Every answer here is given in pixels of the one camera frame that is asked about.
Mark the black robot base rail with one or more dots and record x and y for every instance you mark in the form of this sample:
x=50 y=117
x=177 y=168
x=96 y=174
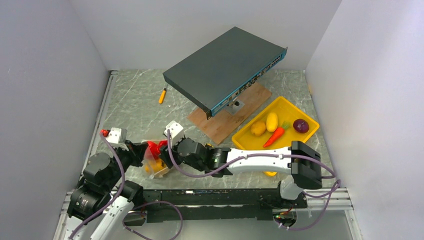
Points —
x=211 y=204

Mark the tan potato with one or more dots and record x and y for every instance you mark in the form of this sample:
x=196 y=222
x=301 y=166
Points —
x=258 y=128

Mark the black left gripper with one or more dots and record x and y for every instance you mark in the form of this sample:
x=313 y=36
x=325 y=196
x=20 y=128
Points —
x=136 y=152

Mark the wooden base board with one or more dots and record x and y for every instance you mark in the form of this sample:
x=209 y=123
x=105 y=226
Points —
x=220 y=126

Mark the yellow plastic tray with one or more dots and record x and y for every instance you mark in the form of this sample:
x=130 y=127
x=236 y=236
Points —
x=286 y=112

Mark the yellow bell pepper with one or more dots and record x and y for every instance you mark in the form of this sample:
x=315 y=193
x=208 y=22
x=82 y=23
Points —
x=153 y=166

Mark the purple onion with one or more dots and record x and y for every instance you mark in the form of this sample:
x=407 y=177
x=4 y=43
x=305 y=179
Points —
x=301 y=126

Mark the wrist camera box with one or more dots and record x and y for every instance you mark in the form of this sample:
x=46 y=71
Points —
x=116 y=137
x=176 y=131

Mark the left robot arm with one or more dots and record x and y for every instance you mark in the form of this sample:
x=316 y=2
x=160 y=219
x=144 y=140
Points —
x=103 y=196

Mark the clear polka dot zip bag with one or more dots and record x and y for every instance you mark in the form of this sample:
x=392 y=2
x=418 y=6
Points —
x=147 y=156

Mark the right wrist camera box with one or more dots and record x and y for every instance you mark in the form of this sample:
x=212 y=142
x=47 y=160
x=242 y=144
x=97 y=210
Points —
x=176 y=131

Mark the dark network switch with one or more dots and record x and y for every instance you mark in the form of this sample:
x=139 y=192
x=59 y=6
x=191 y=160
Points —
x=216 y=74

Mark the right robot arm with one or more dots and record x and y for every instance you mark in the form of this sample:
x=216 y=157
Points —
x=299 y=162

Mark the red bell pepper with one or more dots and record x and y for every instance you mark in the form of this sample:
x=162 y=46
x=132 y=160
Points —
x=155 y=147

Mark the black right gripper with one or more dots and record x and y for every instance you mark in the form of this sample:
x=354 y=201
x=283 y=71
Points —
x=165 y=153

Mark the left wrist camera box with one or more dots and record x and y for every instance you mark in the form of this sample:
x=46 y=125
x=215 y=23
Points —
x=116 y=137

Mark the orange carrot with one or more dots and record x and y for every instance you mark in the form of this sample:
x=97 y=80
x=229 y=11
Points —
x=277 y=134

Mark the metal stand post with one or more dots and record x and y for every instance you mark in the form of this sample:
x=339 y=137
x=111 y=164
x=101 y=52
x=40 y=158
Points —
x=234 y=106

